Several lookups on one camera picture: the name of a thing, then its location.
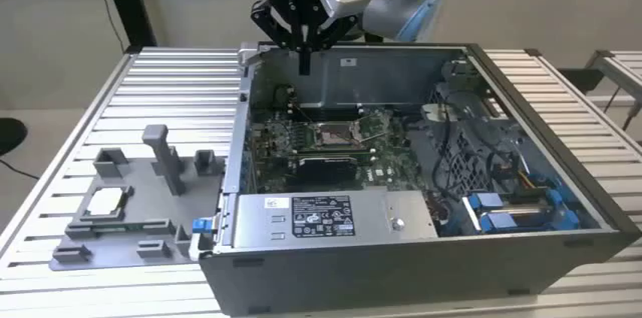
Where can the black perforated disk bay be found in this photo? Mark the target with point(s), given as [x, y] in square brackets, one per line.
[465, 167]

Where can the blue plastic case latch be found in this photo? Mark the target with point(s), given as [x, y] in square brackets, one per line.
[198, 226]

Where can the green motherboard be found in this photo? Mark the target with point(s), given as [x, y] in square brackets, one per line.
[396, 162]

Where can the black graphics card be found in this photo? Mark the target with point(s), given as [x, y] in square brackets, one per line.
[325, 169]

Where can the blue disk carrier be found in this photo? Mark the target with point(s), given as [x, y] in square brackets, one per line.
[499, 222]
[484, 200]

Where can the silver power supply unit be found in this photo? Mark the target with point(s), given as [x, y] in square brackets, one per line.
[391, 216]

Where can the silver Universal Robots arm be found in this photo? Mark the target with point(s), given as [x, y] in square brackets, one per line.
[385, 13]

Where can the black round stool base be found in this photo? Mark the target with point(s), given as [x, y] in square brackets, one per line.
[9, 135]

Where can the grey plastic parts rack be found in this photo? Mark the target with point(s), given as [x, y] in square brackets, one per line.
[149, 201]

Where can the white label sticker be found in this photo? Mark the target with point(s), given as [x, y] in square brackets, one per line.
[348, 62]

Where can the thin metal locking lever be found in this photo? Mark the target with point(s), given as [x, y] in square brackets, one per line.
[303, 111]

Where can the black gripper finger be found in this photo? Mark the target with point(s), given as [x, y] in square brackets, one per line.
[271, 21]
[337, 28]

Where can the open PC case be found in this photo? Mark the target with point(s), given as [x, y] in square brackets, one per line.
[351, 280]

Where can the black upright post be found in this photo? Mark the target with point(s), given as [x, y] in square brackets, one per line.
[126, 2]

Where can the silver CPU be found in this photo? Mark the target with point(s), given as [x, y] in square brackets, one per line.
[104, 201]

